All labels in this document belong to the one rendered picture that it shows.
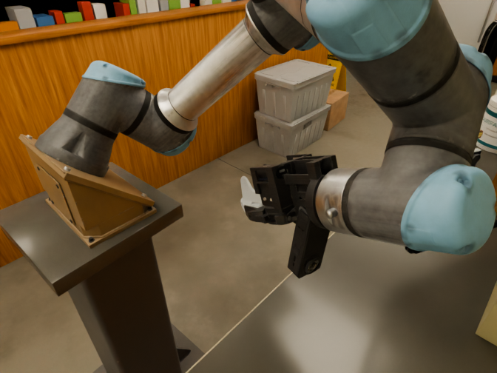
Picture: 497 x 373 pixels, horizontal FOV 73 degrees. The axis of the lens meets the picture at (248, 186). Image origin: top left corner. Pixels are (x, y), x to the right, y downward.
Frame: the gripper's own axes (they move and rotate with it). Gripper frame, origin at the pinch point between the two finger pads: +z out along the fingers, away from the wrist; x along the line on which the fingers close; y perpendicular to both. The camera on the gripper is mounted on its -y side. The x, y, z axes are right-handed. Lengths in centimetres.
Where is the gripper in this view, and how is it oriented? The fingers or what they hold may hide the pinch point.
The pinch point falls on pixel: (248, 203)
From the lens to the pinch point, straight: 57.3
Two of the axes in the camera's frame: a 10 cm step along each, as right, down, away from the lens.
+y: -2.4, -9.5, -1.9
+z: -5.3, -0.4, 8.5
